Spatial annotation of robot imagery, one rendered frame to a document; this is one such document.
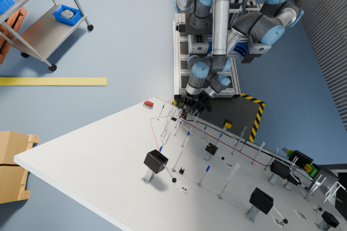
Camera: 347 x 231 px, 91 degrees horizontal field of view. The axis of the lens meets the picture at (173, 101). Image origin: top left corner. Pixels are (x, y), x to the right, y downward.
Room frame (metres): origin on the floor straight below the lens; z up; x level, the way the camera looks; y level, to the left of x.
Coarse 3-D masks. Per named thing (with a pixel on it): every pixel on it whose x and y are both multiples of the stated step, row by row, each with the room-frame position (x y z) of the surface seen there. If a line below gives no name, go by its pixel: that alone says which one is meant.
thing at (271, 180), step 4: (276, 160) 0.08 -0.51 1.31; (272, 164) 0.06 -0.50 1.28; (276, 164) 0.06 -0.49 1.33; (280, 164) 0.06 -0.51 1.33; (284, 164) 0.07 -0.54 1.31; (272, 168) 0.05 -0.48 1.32; (276, 168) 0.05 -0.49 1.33; (280, 168) 0.05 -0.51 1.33; (284, 168) 0.05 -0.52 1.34; (288, 168) 0.05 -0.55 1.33; (276, 172) 0.03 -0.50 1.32; (280, 172) 0.03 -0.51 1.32; (284, 172) 0.03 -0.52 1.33; (288, 172) 0.03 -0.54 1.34; (272, 176) 0.01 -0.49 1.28; (276, 176) 0.01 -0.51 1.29; (280, 176) 0.01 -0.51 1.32; (284, 176) 0.01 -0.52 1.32; (268, 180) -0.01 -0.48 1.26; (272, 180) -0.01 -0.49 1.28; (272, 184) -0.02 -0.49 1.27; (300, 184) -0.01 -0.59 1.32
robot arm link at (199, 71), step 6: (192, 66) 0.49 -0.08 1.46; (198, 66) 0.45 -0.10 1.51; (204, 66) 0.46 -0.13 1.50; (192, 72) 0.44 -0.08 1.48; (198, 72) 0.43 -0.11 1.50; (204, 72) 0.43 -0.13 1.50; (192, 78) 0.42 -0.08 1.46; (198, 78) 0.41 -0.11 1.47; (204, 78) 0.42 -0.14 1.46; (192, 84) 0.40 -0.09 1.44; (198, 84) 0.39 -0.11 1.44
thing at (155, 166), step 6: (156, 150) 0.06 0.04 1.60; (150, 156) 0.04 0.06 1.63; (156, 156) 0.04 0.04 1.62; (162, 156) 0.04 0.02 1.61; (144, 162) 0.02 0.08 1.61; (150, 162) 0.02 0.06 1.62; (156, 162) 0.02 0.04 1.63; (162, 162) 0.03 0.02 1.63; (150, 168) 0.01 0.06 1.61; (156, 168) 0.01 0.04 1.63; (162, 168) 0.01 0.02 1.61; (150, 174) -0.01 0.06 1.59; (144, 180) -0.03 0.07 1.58; (150, 180) -0.03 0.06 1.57; (174, 180) -0.02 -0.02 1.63
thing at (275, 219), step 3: (270, 213) -0.11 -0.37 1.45; (273, 216) -0.12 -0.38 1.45; (276, 216) -0.12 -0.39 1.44; (273, 219) -0.13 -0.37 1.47; (276, 219) -0.13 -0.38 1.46; (279, 219) -0.13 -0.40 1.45; (282, 219) -0.13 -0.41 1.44; (273, 222) -0.13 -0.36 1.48; (276, 222) -0.13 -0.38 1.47; (279, 222) -0.14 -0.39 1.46; (282, 222) -0.14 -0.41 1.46; (276, 225) -0.14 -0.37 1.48; (279, 225) -0.14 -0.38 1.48; (282, 225) -0.14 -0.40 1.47; (285, 225) -0.14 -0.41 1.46; (282, 228) -0.15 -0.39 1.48; (285, 228) -0.15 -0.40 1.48
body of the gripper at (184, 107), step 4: (184, 96) 0.40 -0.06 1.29; (188, 96) 0.36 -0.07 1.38; (192, 96) 0.36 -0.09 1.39; (196, 96) 0.36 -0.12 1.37; (184, 100) 0.34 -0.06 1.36; (188, 100) 0.35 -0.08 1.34; (192, 100) 0.37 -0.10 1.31; (180, 104) 0.34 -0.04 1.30; (184, 104) 0.33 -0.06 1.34; (188, 104) 0.33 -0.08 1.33; (192, 104) 0.34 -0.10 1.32; (180, 108) 0.33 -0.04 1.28; (184, 108) 0.32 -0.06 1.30; (188, 108) 0.31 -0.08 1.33; (192, 108) 0.32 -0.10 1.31; (188, 112) 0.30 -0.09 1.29
